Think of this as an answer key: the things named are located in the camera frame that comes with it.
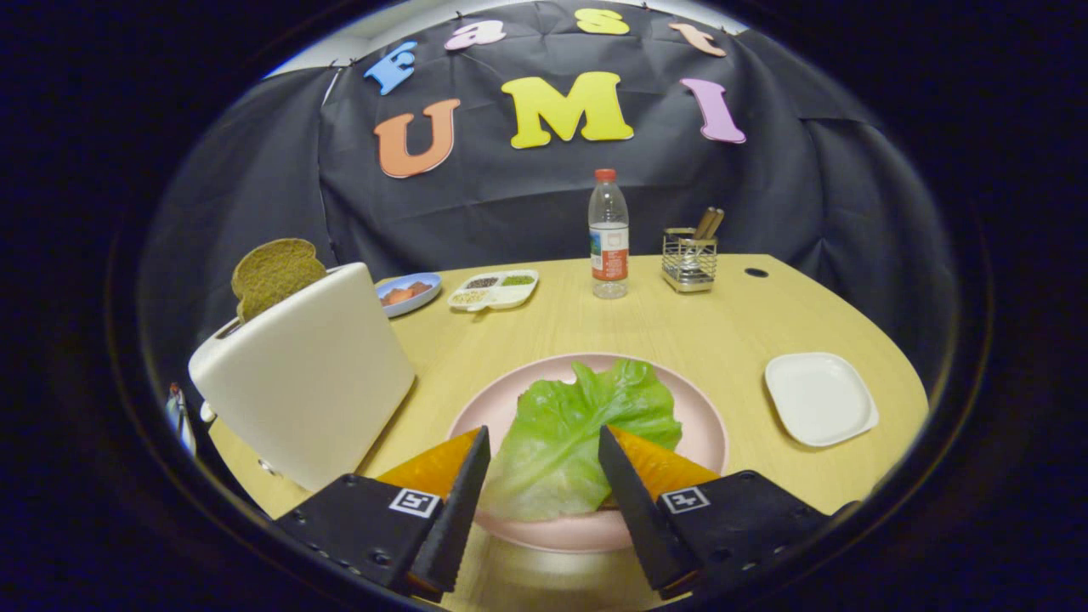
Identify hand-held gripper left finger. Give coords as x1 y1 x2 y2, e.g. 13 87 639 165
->
276 425 492 600

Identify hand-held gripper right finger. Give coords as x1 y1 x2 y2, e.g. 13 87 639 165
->
598 425 832 596

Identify green lettuce leaf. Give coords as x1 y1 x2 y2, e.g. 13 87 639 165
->
479 358 683 523

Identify brown bread slice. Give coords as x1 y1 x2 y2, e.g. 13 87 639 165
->
231 238 328 324

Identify pink round plate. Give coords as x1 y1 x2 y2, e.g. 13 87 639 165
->
448 353 730 555

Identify white toaster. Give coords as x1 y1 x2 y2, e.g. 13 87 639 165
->
189 262 417 493

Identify blue round plate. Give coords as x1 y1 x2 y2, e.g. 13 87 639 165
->
376 272 443 319

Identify white square plate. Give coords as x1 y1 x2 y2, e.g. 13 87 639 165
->
764 352 881 448

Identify white divided seed dish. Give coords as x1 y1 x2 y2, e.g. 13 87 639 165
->
447 269 540 312

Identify red brown food slices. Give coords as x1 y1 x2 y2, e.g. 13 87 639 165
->
380 280 434 307

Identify clear plastic bottle red cap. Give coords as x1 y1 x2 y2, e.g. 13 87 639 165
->
588 168 631 300

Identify white red object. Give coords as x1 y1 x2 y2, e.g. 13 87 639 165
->
166 382 198 456

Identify black backdrop cloth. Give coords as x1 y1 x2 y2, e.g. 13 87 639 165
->
140 0 957 383

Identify metal wire utensil holder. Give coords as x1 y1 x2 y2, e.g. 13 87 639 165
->
661 227 719 294

